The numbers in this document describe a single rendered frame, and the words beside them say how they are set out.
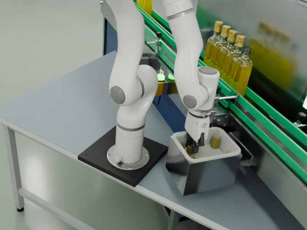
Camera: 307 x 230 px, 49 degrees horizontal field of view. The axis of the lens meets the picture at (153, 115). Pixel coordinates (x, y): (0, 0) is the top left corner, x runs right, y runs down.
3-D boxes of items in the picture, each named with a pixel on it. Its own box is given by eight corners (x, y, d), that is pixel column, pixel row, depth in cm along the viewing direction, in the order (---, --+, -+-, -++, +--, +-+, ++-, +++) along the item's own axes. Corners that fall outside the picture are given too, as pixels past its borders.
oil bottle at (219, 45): (221, 86, 160) (232, 43, 149) (211, 87, 158) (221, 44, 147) (215, 81, 164) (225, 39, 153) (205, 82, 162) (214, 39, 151)
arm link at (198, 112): (217, 109, 118) (215, 117, 119) (205, 97, 124) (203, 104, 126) (196, 112, 115) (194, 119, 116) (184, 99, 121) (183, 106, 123)
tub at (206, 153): (238, 169, 130) (244, 152, 125) (186, 180, 122) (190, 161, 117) (215, 143, 143) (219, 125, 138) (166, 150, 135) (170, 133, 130)
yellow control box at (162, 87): (166, 95, 174) (169, 82, 170) (153, 96, 171) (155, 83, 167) (161, 89, 179) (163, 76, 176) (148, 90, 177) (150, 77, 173)
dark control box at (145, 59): (148, 72, 195) (150, 58, 191) (135, 73, 192) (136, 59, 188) (143, 65, 201) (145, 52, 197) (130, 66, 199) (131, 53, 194)
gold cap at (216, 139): (213, 134, 138) (210, 142, 140) (211, 138, 135) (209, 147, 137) (221, 136, 137) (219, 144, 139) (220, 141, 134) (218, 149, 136)
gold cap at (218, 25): (216, 29, 155) (218, 20, 153) (222, 32, 153) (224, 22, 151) (211, 31, 153) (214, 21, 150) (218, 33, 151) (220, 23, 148)
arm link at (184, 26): (174, 15, 98) (205, 111, 106) (198, 6, 110) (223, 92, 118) (150, 23, 103) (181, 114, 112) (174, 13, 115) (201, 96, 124)
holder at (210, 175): (244, 182, 136) (254, 152, 128) (182, 196, 126) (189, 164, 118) (222, 155, 149) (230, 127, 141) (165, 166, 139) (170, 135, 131)
